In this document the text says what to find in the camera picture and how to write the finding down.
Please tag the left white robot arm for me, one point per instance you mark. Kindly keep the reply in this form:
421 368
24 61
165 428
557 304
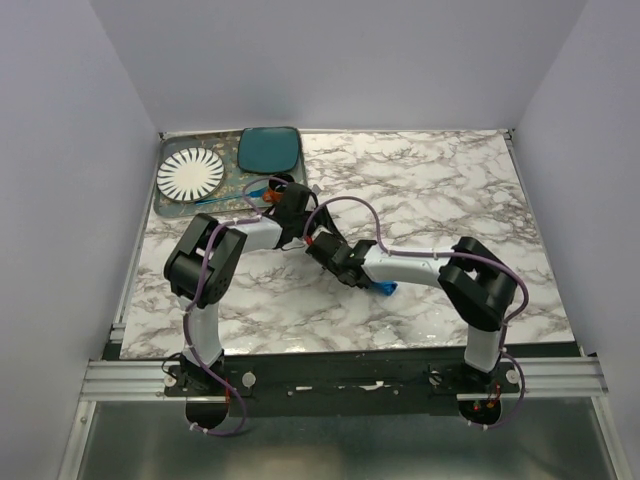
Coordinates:
203 263

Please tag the orange brown mug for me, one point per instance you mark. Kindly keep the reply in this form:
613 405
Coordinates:
276 187

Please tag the blue cloth napkin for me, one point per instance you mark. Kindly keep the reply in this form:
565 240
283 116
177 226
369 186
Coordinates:
386 288

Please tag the green patterned tray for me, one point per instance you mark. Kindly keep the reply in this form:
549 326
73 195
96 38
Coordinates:
235 181

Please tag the teal square plate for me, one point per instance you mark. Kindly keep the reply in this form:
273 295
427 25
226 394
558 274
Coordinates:
268 150

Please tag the aluminium frame rail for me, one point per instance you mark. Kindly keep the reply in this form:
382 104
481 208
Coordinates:
123 381

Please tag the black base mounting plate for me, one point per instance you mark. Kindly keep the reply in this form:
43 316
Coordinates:
353 383

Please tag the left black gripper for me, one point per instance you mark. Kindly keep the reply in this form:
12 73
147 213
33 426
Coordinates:
321 214

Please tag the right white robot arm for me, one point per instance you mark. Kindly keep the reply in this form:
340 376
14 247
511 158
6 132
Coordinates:
480 287

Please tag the white striped round plate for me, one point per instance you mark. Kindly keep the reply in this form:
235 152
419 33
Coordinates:
190 175

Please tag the blue plastic fork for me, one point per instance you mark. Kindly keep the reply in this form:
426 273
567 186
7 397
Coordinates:
258 193

